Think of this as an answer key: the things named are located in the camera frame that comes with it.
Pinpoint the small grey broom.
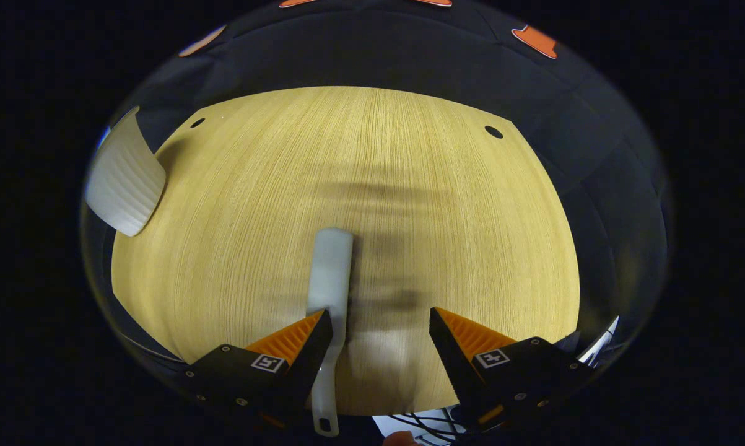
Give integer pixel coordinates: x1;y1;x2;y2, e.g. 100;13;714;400
307;227;355;438

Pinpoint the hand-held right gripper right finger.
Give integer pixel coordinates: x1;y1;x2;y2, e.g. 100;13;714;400
429;307;596;434

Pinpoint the bundle of black cables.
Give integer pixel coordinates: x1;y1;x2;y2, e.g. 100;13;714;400
388;406;469;445

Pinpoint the white ribbed garbage bin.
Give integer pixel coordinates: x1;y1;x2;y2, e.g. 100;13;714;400
85;105;167;237

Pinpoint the white object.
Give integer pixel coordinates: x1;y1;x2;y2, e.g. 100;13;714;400
578;315;622;367

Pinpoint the white flat device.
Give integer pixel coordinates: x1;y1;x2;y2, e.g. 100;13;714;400
372;406;469;446

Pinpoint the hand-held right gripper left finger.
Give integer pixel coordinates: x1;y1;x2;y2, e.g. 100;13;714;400
183;308;334;431

